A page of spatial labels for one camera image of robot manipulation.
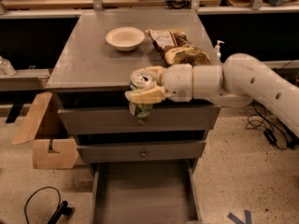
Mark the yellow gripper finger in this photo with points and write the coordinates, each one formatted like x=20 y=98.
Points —
x=148 y=75
x=150 y=96

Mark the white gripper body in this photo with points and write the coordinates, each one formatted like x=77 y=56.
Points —
x=177 y=81

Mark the green soda can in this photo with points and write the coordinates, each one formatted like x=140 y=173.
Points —
x=138 y=110

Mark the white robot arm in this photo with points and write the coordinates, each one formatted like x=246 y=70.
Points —
x=235 y=83

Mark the grey top drawer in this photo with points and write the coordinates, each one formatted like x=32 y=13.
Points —
x=120 y=120

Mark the grey drawer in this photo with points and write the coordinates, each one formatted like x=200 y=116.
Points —
x=120 y=120
x=145 y=192
x=145 y=151

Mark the grey middle drawer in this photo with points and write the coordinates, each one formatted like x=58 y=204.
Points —
x=145 y=151

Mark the grey drawer cabinet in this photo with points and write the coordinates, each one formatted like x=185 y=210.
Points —
x=90 y=73

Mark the grey bottom drawer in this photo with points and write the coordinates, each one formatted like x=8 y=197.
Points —
x=145 y=192

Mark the brown chip bag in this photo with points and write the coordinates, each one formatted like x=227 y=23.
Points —
x=174 y=47

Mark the white pump bottle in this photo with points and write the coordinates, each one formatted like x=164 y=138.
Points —
x=218 y=48

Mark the white paper bowl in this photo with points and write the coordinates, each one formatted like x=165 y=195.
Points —
x=125 y=38

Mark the cardboard box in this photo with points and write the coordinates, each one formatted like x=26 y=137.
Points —
x=53 y=148

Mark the black table leg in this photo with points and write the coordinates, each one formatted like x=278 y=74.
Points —
x=294 y=139

